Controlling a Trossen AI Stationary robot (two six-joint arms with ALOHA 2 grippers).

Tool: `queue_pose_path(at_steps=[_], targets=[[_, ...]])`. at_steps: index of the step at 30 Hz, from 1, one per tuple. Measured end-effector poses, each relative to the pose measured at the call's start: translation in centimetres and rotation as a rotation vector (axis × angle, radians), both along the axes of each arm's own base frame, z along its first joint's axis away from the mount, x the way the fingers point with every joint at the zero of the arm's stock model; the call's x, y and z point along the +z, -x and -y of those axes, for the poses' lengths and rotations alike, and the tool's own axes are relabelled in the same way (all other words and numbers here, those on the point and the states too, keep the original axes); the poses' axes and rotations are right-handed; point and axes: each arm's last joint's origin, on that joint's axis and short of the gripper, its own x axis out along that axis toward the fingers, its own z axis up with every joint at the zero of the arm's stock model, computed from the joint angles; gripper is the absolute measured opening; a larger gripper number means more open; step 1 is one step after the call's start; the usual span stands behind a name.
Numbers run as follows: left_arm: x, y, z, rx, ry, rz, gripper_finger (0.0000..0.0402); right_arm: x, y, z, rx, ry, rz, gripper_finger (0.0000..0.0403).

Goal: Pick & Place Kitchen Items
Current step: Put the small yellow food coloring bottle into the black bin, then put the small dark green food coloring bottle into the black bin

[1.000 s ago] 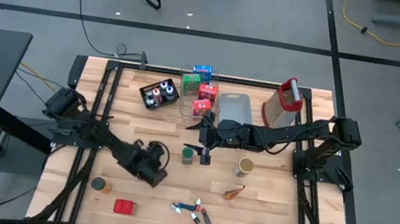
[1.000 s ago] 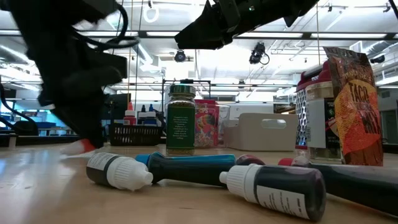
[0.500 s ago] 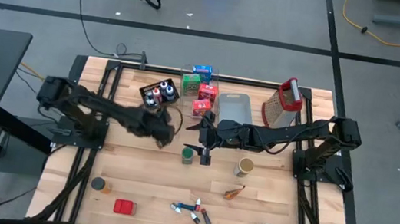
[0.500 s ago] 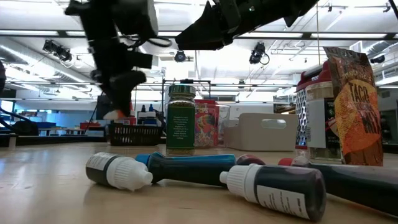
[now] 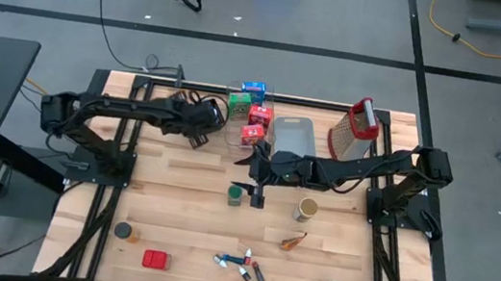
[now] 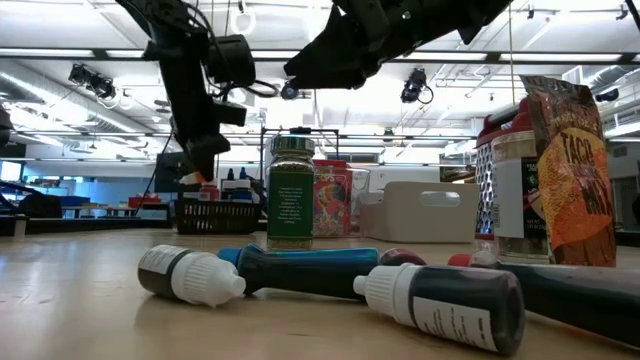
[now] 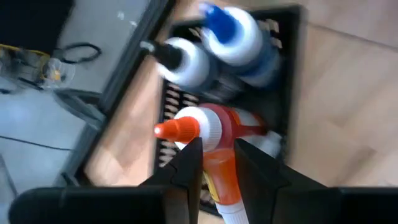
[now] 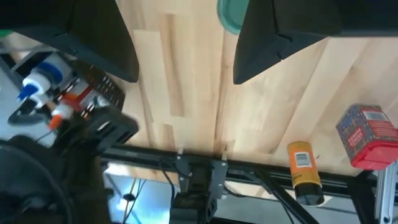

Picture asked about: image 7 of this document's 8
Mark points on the black plastic mesh basket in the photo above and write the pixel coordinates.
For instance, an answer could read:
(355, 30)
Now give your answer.
(292, 93)

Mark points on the orange-tipped food colouring bottle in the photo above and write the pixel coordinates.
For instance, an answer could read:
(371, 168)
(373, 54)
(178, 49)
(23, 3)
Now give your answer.
(222, 174)

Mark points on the black aluminium table frame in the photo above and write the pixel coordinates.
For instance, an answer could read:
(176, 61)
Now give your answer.
(130, 62)

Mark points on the black-tipped food colouring bottle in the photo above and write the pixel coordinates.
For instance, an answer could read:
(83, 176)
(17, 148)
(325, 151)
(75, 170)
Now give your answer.
(189, 62)

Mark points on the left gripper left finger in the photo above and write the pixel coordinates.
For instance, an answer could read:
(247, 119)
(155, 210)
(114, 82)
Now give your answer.
(189, 168)

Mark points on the black desk top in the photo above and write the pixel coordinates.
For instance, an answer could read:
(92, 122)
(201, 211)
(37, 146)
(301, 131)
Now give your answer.
(31, 25)

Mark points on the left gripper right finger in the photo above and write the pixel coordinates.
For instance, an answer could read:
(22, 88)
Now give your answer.
(261, 180)

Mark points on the blue-tipped food colouring bottle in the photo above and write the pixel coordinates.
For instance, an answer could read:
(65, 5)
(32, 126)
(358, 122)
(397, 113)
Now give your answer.
(236, 40)

